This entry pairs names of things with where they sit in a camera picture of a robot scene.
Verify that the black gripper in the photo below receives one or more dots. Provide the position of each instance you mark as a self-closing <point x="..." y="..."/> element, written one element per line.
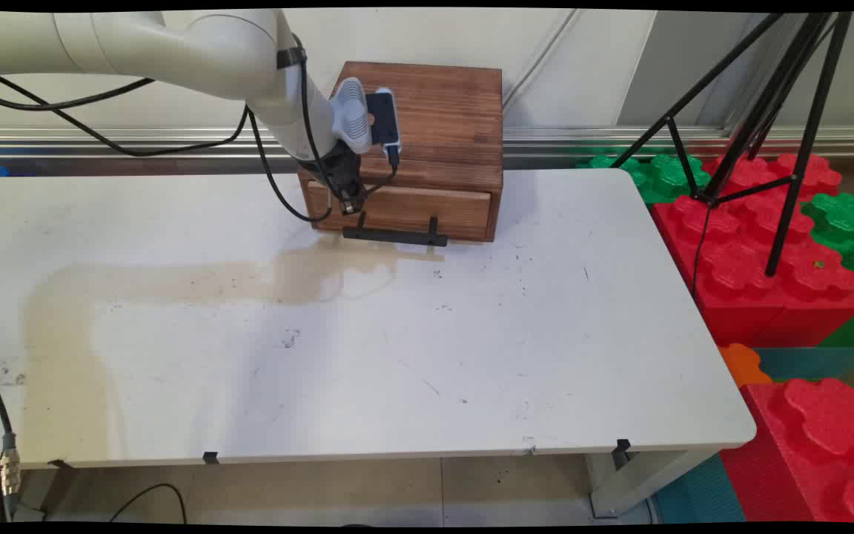
<point x="338" y="167"/>

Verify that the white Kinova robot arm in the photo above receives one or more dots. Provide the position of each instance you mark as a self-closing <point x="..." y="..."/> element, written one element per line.
<point x="175" y="44"/>

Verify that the small silver metal pin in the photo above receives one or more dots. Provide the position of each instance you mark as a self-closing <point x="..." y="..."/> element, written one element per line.
<point x="330" y="202"/>

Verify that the dark wooden cabinet box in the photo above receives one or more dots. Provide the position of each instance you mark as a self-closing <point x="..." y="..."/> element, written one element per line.
<point x="442" y="119"/>

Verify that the black table edge clip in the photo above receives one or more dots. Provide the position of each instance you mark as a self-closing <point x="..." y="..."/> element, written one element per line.
<point x="210" y="457"/>
<point x="623" y="446"/>
<point x="61" y="464"/>

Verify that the green foam block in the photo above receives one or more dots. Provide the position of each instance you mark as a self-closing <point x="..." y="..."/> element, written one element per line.
<point x="846" y="219"/>
<point x="664" y="176"/>

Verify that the grey table leg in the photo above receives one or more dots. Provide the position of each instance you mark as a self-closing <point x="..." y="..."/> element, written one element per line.
<point x="642" y="478"/>

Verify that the large red foam block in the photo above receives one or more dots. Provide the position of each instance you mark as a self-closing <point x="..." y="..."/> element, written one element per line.
<point x="753" y="274"/>

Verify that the orange foam block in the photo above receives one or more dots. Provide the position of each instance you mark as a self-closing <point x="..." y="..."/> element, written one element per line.
<point x="744" y="365"/>

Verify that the black tripod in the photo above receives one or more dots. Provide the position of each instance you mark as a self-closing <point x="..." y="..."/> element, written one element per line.
<point x="775" y="96"/>

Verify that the teal foam block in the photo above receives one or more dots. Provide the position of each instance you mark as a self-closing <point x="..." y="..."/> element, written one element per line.
<point x="701" y="495"/>
<point x="812" y="362"/>

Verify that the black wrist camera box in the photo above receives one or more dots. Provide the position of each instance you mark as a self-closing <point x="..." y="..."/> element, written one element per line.
<point x="382" y="119"/>

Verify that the aluminium wall rail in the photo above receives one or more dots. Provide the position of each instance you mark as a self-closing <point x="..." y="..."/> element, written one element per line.
<point x="620" y="139"/>

